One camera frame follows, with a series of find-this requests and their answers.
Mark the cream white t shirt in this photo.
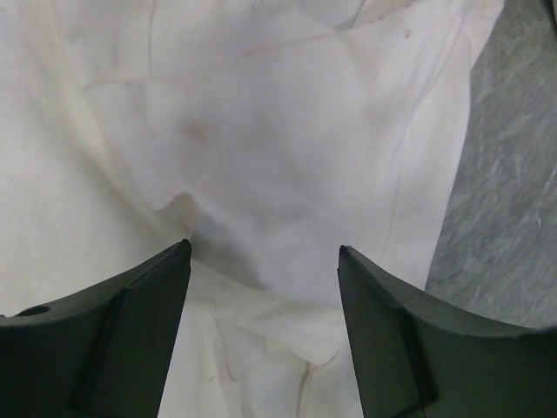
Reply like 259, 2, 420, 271
1, 1, 503, 417

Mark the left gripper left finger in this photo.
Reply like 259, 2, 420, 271
1, 240, 191, 417

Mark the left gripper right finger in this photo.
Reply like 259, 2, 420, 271
338, 246, 556, 417

